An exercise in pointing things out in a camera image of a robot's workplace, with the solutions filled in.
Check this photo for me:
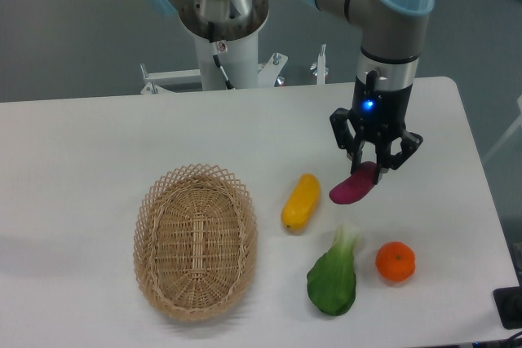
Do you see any woven wicker basket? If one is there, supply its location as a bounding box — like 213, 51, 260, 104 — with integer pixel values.
133, 164, 258, 322

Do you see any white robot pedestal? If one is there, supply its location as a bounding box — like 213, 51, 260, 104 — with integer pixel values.
139, 33, 330, 95

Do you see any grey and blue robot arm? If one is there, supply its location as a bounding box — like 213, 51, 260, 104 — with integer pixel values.
148, 0, 435, 181

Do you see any orange tangerine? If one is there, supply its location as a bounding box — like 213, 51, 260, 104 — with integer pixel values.
375, 241, 416, 282

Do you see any purple sweet potato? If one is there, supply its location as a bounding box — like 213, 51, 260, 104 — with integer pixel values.
329, 161, 377, 205

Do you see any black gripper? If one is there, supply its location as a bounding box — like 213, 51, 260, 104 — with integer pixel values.
329, 73, 424, 184

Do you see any green bok choy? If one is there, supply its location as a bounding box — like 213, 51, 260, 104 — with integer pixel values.
307, 224, 360, 316

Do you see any yellow mango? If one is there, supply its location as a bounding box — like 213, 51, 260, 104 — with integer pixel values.
281, 174, 321, 233

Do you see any black device at table edge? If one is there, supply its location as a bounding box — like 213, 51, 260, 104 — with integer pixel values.
493, 286, 521, 330

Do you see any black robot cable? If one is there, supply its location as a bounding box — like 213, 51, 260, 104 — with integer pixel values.
208, 21, 237, 90

